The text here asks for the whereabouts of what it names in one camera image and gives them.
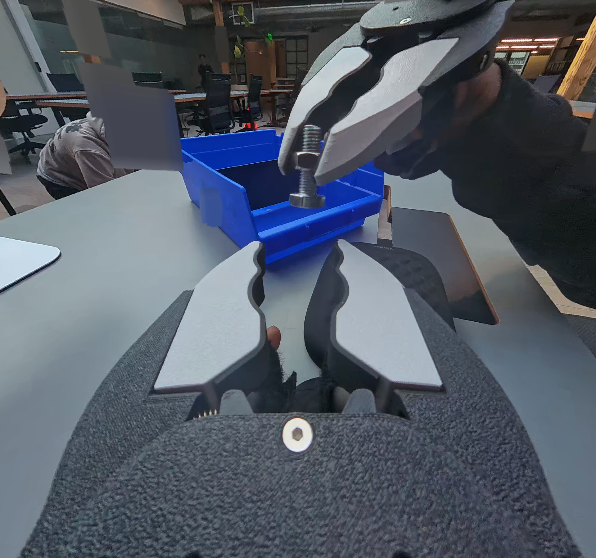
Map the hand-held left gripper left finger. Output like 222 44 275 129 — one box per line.
154 241 267 410

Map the silver hex bolt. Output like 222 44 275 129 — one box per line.
289 125 327 209

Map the black paned door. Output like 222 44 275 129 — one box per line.
284 36 309 79

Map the person's right forearm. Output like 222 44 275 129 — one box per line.
405 60 596 309

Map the blue plastic bin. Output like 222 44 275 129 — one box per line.
180 129 386 265

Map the green potted plant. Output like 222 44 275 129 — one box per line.
233 6 252 81

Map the silver hex nut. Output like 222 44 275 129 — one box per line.
293 149 323 173

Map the white monitor stand base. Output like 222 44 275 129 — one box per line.
0 236 61 293

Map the grey ceiling duct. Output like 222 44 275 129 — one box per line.
254 3 378 25

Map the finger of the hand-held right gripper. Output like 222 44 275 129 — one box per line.
313 36 461 187
278 46 373 176

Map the wood-edged grey table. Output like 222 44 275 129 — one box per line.
7 88 295 149

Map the black dimpled foam pad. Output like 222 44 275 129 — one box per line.
304 241 456 382

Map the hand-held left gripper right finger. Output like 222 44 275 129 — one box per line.
328 239 444 412

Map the person's right hand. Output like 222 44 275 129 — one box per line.
374 61 504 180

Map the wooden pillar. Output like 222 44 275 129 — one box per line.
210 1 232 74
556 18 596 102

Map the person's left hand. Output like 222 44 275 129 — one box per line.
246 326 346 413

